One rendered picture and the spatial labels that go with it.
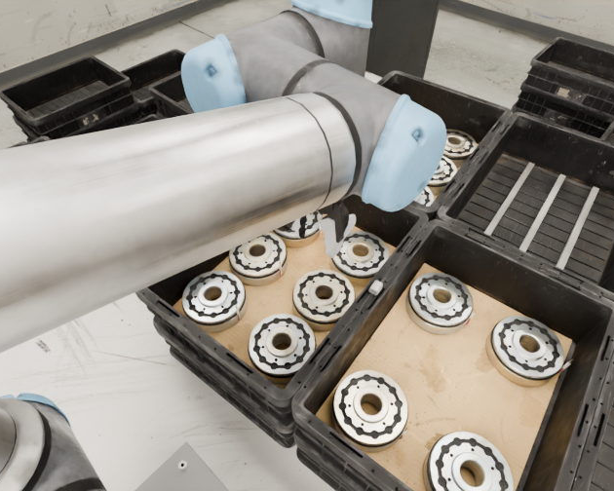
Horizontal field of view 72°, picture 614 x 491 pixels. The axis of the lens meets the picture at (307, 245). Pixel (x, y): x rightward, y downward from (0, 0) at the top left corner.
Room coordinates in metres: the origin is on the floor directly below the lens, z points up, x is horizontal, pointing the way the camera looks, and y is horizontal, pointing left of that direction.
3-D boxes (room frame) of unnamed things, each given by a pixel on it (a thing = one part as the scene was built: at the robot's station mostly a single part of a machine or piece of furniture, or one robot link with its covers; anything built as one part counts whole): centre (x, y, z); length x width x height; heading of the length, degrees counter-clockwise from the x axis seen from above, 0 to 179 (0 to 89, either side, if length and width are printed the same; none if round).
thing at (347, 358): (0.25, -0.21, 0.87); 0.40 x 0.30 x 0.11; 143
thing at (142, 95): (1.82, 0.67, 0.31); 0.40 x 0.30 x 0.34; 138
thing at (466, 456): (0.12, -0.20, 0.86); 0.05 x 0.05 x 0.01
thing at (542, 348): (0.29, -0.33, 0.86); 0.05 x 0.05 x 0.01
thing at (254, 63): (0.34, 0.04, 1.25); 0.11 x 0.11 x 0.08; 44
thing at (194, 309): (0.38, 0.15, 0.86); 0.10 x 0.10 x 0.01
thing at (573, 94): (1.70, -1.18, 0.37); 0.40 x 0.30 x 0.45; 48
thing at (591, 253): (0.57, -0.45, 0.87); 0.40 x 0.30 x 0.11; 143
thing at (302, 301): (0.38, -0.03, 0.86); 0.10 x 0.10 x 0.01
